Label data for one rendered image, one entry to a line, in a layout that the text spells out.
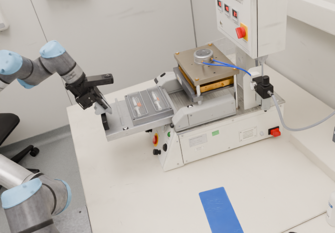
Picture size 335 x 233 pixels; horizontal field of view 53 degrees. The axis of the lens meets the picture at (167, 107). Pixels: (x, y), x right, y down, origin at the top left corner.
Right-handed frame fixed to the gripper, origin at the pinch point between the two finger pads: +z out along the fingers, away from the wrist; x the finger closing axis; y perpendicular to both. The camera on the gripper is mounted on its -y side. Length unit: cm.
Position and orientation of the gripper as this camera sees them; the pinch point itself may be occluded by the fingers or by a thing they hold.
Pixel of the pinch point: (111, 110)
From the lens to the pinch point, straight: 136.4
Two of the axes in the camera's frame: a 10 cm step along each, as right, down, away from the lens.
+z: 4.7, 6.7, 5.8
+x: 2.6, 5.2, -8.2
